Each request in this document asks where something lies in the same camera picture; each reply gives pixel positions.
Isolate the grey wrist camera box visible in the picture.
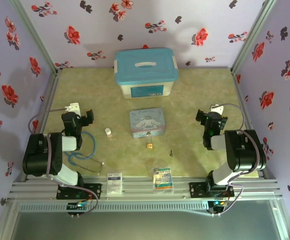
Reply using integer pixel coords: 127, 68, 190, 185
64, 102, 81, 114
209, 104, 224, 115

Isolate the blue cartoon dog tin box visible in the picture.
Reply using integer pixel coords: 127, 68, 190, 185
129, 107, 165, 139

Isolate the small circuit board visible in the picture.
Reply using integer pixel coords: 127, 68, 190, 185
67, 201, 91, 214
208, 199, 229, 214

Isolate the blue stethoscope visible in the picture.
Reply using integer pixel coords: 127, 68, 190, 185
67, 131, 105, 176

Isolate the aluminium frame post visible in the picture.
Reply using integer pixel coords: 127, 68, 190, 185
9, 0, 62, 76
231, 0, 277, 76

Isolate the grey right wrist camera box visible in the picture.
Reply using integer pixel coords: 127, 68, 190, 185
209, 104, 224, 115

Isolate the blue green plastic packet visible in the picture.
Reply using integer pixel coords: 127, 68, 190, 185
152, 166, 175, 195

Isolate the grey right arm cable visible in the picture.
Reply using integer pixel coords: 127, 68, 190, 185
212, 103, 260, 217

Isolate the blue lidded plastic storage box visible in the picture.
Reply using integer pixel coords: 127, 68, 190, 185
114, 47, 180, 100

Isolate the grey slotted cable duct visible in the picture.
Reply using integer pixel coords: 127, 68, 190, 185
17, 201, 210, 214

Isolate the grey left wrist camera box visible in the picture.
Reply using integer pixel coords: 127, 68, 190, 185
64, 102, 81, 114

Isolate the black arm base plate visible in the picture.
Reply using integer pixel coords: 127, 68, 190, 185
56, 183, 102, 200
189, 181, 235, 199

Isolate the aluminium frame side rail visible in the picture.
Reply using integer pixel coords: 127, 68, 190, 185
37, 69, 62, 135
232, 69, 269, 179

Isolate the aluminium frame rail with slots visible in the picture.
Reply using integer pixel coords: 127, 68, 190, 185
8, 174, 283, 201

